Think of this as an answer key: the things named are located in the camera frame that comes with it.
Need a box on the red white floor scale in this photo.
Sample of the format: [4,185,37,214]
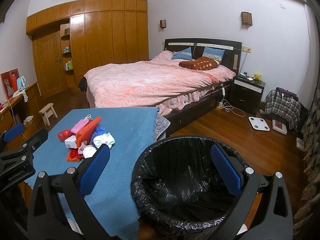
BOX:
[272,119,287,135]

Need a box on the red framed picture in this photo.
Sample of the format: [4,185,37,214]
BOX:
[1,68,20,99]

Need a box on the light blue electric kettle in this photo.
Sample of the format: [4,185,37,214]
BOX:
[17,76,26,91]

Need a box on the white plastic bag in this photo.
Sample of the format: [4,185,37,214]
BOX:
[82,133,115,159]

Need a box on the black trash bin with liner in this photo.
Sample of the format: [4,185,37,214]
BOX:
[131,135,238,239]

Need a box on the wall lamp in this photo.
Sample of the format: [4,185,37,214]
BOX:
[241,11,253,27]
[159,20,167,29]

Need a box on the white charging cable on floor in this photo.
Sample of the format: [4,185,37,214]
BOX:
[216,84,247,118]

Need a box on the red cloth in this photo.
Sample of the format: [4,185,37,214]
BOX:
[66,148,84,162]

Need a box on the white bathroom scale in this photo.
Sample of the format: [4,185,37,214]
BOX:
[248,116,270,132]

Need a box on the plaid shirt on chair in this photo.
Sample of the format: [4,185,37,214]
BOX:
[264,89,301,130]

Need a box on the blue plastic bag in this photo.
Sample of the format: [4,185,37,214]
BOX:
[90,124,107,145]

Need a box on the small white wooden stool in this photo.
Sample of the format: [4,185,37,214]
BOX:
[39,103,58,126]

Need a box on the blue pillow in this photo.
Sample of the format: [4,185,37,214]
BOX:
[202,47,225,63]
[171,47,193,61]

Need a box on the bed with pink duvet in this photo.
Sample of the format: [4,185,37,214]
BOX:
[77,38,243,138]

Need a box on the wooden wardrobe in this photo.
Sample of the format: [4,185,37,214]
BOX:
[26,0,149,99]

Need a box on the orange knitted cloth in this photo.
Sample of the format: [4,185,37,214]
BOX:
[75,116,101,148]

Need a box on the patterned curtain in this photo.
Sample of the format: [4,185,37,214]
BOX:
[293,87,319,235]

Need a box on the wooden side cabinet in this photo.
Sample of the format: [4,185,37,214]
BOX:
[1,83,44,152]

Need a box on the brown dotted pillow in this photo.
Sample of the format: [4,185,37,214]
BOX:
[179,57,220,71]

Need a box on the left blue pillow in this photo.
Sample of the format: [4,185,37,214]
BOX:
[171,47,193,61]

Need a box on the white paper box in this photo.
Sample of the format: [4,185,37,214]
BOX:
[64,135,77,148]

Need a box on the red plastic bag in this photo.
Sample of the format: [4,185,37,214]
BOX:
[57,129,73,141]

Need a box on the blue table cloth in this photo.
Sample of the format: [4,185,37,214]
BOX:
[24,106,160,240]

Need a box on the right blue pillow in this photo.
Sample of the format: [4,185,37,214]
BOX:
[202,47,225,63]

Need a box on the pink pouch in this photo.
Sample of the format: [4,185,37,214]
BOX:
[71,118,89,134]

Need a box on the yellow plush toy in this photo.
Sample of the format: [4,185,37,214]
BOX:
[252,73,262,83]

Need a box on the left wall lamp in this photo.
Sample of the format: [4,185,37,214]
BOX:
[159,20,167,29]

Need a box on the grey quilted pad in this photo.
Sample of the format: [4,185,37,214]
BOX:
[155,113,171,141]

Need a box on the right wall lamp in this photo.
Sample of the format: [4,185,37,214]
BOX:
[241,11,253,27]

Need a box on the black nightstand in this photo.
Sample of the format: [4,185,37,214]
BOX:
[229,75,266,117]

